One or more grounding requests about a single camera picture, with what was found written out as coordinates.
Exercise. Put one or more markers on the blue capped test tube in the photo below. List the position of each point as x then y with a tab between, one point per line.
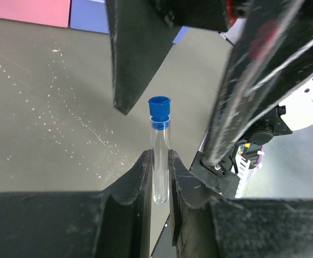
160	139

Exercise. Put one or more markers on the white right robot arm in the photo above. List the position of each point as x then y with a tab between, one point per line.
293	107

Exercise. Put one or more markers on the aluminium cable rail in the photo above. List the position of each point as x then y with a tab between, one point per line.
245	174

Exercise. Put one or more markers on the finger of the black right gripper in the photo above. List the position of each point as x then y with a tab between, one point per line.
272	58

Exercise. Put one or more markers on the pink plastic box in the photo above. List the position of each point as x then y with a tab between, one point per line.
43	12

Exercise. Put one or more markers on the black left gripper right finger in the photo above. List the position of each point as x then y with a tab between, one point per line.
195	213

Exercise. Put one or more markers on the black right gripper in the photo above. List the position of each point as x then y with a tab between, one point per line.
142	34

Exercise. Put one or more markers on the blue plastic box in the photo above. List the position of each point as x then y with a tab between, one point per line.
88	16

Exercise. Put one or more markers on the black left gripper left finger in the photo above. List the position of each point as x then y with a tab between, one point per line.
125	224

